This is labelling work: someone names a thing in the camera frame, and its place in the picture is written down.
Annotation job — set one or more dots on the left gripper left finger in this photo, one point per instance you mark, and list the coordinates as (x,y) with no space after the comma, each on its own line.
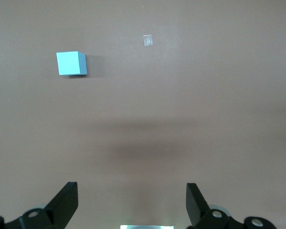
(62,205)

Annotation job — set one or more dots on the clear tape piece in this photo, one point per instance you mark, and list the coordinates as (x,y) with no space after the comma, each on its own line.
(147,40)

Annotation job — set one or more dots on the light blue cube block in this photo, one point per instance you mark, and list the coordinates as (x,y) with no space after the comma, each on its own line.
(69,63)

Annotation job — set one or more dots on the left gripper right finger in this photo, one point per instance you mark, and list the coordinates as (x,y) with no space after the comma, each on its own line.
(197,210)

